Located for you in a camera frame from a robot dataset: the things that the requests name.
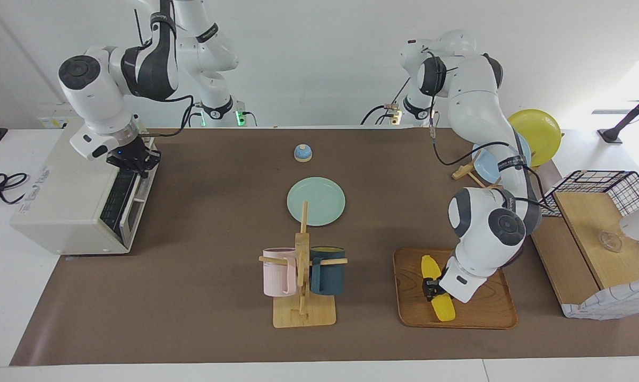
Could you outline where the brown table mat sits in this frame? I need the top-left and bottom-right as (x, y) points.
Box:
(9, 127), (639, 367)

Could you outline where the light blue plate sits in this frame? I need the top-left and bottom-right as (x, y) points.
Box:
(472, 135), (532, 186)

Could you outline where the small clear glass dish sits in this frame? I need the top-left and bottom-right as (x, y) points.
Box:
(598, 231), (624, 253)

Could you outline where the yellow plate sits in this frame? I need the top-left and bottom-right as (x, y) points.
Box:
(508, 109), (563, 168)

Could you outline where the dark blue mug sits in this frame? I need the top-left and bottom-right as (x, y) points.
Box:
(309, 246), (346, 296)

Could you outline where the cream toaster oven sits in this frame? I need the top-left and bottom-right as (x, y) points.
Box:
(10, 127), (158, 255)

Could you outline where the wooden plate rack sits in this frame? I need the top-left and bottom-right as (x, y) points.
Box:
(452, 149), (503, 189)

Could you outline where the light green plate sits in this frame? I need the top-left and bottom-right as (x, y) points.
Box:
(287, 177), (346, 227)

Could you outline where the wooden mug rack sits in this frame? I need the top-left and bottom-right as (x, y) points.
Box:
(258, 201), (348, 328)

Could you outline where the white power box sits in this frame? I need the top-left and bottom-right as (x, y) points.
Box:
(36, 103), (84, 129)

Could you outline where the white checked cloth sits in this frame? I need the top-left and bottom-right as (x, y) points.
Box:
(561, 280), (639, 320)

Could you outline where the wooden serving tray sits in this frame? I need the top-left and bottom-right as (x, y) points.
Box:
(393, 247), (518, 330)

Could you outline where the yellow corn cob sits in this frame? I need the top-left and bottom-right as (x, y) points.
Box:
(421, 255), (456, 322)

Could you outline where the oven glass door with handle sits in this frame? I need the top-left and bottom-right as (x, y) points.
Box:
(99, 154), (158, 250)

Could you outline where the black coiled cable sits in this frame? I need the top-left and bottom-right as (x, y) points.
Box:
(0, 172), (29, 207)

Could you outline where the pink mug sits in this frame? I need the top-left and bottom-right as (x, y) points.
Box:
(262, 248), (298, 297)

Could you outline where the wooden shelf with wire basket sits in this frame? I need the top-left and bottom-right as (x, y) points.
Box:
(532, 170), (639, 320)

